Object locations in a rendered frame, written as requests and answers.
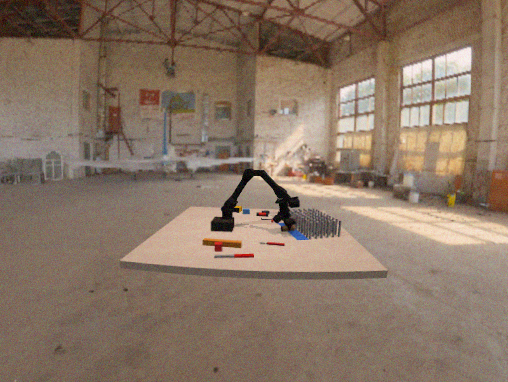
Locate orange flat bar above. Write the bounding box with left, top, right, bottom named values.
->
left=203, top=238, right=242, bottom=248

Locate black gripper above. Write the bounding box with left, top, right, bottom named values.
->
left=279, top=208, right=296, bottom=231

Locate blue tape strip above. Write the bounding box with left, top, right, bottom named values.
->
left=278, top=223, right=310, bottom=240

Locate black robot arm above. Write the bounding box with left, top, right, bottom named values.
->
left=221, top=168, right=300, bottom=224

